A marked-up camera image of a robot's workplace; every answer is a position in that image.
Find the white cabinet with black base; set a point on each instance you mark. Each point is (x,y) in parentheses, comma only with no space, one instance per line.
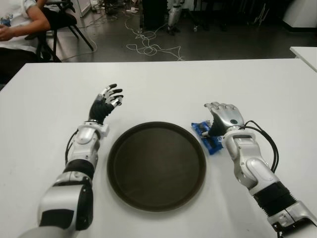
(302,12)

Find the white power strip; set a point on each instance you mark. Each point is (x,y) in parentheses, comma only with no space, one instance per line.
(132,10)

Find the white side table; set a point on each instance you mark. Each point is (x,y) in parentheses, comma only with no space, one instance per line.
(308,53)

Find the seated person in white shirt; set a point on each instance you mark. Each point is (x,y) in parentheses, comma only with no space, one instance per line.
(17,27)

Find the black folding chair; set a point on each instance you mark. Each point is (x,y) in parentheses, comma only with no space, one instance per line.
(62,19)

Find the blue Oreo cookie packet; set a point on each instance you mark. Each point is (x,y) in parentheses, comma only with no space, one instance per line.
(199,127)

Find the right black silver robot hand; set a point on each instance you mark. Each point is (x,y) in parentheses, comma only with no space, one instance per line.
(227,116)

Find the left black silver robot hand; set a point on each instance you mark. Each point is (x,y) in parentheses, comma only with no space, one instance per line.
(99,111)

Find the right silver black robot arm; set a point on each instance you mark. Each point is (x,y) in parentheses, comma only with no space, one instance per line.
(250,168)

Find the round dark brown tray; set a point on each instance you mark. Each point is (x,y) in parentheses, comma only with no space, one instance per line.
(156,166)

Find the white leaning panel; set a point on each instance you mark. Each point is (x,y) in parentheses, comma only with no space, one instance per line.
(84,7)

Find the left silver black robot arm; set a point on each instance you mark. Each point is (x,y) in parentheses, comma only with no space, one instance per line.
(81,148)

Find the silver humanoid robot legs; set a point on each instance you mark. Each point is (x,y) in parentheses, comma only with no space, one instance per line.
(173,16)

